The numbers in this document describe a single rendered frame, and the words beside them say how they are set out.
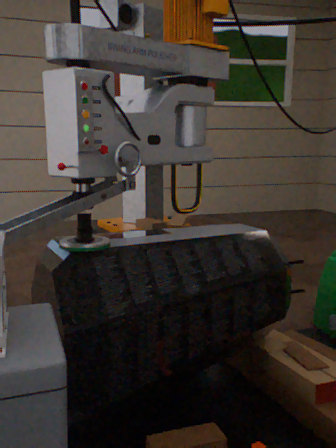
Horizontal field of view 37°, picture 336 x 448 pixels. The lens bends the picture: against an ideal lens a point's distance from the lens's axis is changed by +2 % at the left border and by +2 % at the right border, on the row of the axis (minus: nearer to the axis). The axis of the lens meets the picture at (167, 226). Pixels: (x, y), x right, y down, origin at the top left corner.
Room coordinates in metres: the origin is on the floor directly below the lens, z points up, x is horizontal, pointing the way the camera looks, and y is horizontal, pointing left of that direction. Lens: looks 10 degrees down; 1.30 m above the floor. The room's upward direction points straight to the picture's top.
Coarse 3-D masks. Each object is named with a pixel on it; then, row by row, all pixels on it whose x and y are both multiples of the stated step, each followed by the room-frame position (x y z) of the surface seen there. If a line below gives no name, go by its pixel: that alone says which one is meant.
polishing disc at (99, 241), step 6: (60, 240) 2.11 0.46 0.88; (66, 240) 2.11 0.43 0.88; (72, 240) 2.11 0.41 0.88; (96, 240) 2.11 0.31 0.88; (102, 240) 2.11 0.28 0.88; (108, 240) 2.11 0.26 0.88; (66, 246) 2.03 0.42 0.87; (72, 246) 2.02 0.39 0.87; (78, 246) 2.01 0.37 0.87; (84, 246) 2.01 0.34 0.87; (90, 246) 2.02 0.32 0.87; (96, 246) 2.03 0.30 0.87
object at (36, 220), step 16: (96, 192) 2.10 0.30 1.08; (112, 192) 2.15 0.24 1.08; (48, 208) 2.05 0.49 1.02; (64, 208) 1.98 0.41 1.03; (80, 208) 2.03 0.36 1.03; (0, 224) 1.90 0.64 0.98; (16, 224) 1.95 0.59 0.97; (32, 224) 1.87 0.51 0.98; (48, 224) 1.92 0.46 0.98; (16, 240) 1.83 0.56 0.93
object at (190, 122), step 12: (180, 108) 2.51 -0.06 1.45; (192, 108) 2.50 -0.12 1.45; (204, 108) 2.54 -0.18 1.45; (180, 120) 2.50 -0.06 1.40; (192, 120) 2.50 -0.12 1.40; (204, 120) 2.55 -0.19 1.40; (180, 132) 2.50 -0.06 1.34; (192, 132) 2.50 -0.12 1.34; (204, 132) 2.55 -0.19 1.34; (180, 144) 2.51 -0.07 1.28; (192, 144) 2.51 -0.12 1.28
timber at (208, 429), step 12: (168, 432) 1.88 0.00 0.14; (180, 432) 1.88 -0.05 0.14; (192, 432) 1.88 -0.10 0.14; (204, 432) 1.89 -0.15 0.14; (216, 432) 1.89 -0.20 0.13; (156, 444) 1.81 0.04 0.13; (168, 444) 1.81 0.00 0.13; (180, 444) 1.81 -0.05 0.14; (192, 444) 1.81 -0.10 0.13; (204, 444) 1.82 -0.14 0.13; (216, 444) 1.83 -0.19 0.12
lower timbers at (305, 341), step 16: (288, 336) 2.92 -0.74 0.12; (304, 336) 2.92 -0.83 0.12; (240, 352) 2.64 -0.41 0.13; (320, 352) 2.70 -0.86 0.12; (240, 368) 2.64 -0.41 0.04; (256, 368) 2.50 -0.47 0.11; (256, 384) 2.49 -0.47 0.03; (272, 384) 2.37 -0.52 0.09; (288, 400) 2.25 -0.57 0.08; (304, 400) 2.15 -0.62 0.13; (304, 416) 2.15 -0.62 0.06; (320, 416) 2.05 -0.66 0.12; (320, 432) 2.05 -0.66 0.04
